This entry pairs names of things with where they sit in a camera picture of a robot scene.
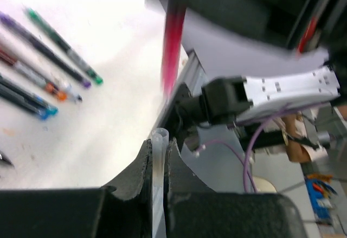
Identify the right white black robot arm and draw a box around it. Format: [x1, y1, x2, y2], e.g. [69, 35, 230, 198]
[162, 0, 346, 125]

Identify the red pen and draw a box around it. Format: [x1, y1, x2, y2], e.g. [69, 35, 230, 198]
[1, 47, 67, 101]

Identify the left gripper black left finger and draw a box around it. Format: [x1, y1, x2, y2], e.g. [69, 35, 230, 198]
[1, 140, 152, 237]

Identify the red pen cap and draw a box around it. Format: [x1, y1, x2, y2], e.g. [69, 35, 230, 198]
[161, 2, 185, 98]

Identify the blue capped pen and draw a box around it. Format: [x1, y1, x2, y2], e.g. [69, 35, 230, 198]
[54, 78, 82, 102]

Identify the aluminium mounting rail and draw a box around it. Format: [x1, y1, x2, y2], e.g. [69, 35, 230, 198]
[154, 50, 207, 140]

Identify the clear cap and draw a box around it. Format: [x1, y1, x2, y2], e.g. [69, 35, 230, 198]
[151, 128, 169, 237]

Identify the green pen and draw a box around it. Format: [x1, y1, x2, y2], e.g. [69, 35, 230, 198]
[24, 8, 103, 85]

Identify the blue pen cap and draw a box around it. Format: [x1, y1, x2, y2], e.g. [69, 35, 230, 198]
[1, 12, 92, 88]

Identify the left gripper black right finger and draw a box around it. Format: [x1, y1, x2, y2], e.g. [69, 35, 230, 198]
[164, 141, 307, 237]

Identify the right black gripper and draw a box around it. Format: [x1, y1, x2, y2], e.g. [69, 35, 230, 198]
[265, 0, 347, 57]

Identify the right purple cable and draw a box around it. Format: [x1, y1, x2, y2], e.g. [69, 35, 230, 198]
[195, 105, 296, 194]

